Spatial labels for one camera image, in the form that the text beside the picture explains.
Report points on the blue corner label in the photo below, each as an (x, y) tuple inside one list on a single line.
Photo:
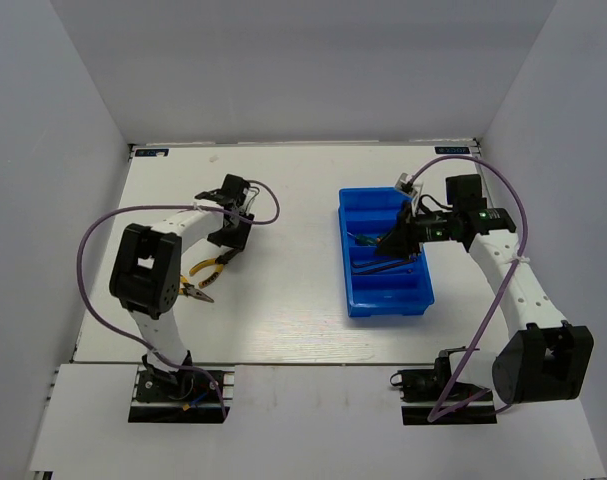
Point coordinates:
[(151, 152), (452, 150)]

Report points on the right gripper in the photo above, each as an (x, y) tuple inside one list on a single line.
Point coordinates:
[(402, 238)]

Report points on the large brown hex key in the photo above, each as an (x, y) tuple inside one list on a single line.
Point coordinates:
[(384, 262)]

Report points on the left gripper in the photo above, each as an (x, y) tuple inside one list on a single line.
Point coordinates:
[(235, 241)]

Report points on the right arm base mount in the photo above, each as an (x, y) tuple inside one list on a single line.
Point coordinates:
[(420, 389)]

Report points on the blue divided plastic bin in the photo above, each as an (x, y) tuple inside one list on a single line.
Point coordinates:
[(372, 212)]

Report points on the yellow handled needle-nose pliers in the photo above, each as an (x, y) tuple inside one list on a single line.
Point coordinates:
[(188, 289)]

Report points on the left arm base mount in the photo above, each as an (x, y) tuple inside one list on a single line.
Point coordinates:
[(181, 397)]

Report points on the right blue corner label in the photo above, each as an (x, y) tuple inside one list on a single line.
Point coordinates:
[(452, 150)]

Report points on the left blue corner label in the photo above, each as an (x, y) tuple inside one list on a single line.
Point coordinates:
[(151, 152)]

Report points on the medium brown hex key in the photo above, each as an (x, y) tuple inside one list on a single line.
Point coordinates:
[(403, 270)]

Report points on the green stubby screwdriver orange cap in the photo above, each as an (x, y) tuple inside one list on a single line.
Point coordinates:
[(364, 240)]

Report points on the yellow handled combination pliers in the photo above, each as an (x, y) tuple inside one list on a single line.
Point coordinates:
[(217, 264)]

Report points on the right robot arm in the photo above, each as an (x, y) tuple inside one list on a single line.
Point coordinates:
[(546, 357)]

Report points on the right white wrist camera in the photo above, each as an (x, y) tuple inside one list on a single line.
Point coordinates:
[(409, 187)]

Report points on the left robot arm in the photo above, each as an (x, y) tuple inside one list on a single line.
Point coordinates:
[(146, 274)]

